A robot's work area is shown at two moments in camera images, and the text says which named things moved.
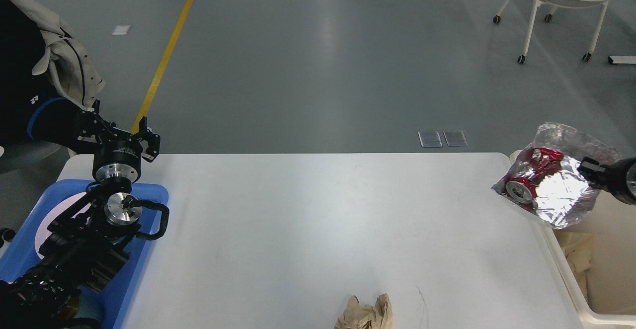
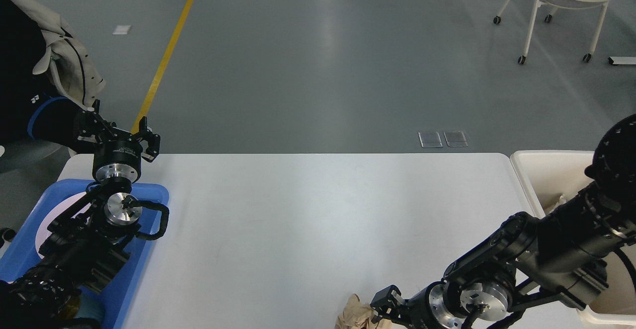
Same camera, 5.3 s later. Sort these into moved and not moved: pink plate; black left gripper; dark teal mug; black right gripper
Moved: black right gripper
Not moved: dark teal mug; pink plate; black left gripper
